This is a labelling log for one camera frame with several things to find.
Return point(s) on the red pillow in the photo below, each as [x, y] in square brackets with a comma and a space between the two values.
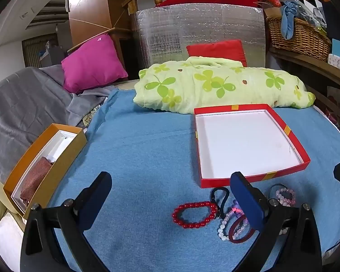
[215, 51]

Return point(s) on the wooden cabinet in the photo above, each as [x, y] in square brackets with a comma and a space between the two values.
[93, 5]

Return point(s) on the wooden shelf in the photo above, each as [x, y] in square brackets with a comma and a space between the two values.
[308, 62]

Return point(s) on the wicker basket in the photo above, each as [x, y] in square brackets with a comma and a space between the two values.
[300, 39]

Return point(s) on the magenta pillow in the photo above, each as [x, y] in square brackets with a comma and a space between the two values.
[93, 62]

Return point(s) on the grey blanket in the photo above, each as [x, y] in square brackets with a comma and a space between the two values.
[25, 107]

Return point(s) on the white pillow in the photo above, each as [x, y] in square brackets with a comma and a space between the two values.
[7, 240]

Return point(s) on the blue blanket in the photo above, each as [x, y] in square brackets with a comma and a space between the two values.
[147, 153]

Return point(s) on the white printed box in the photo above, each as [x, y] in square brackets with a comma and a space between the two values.
[338, 62]

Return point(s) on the gold cardboard box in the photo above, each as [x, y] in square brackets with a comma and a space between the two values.
[65, 154]

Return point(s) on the green clover pillow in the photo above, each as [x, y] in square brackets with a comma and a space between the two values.
[215, 87]

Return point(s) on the silver foil insulation sheet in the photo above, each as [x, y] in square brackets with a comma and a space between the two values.
[198, 25]

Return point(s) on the red shallow cardboard box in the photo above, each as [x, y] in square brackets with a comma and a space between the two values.
[243, 144]

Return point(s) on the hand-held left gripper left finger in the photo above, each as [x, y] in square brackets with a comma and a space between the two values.
[97, 195]

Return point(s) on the blue cloth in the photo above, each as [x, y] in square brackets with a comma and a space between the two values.
[289, 19]

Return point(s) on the brown glitter pouch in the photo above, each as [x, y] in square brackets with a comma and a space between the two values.
[35, 181]

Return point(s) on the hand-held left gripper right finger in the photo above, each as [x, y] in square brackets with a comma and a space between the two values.
[245, 201]

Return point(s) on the white inner box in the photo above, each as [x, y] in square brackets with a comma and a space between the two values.
[59, 144]

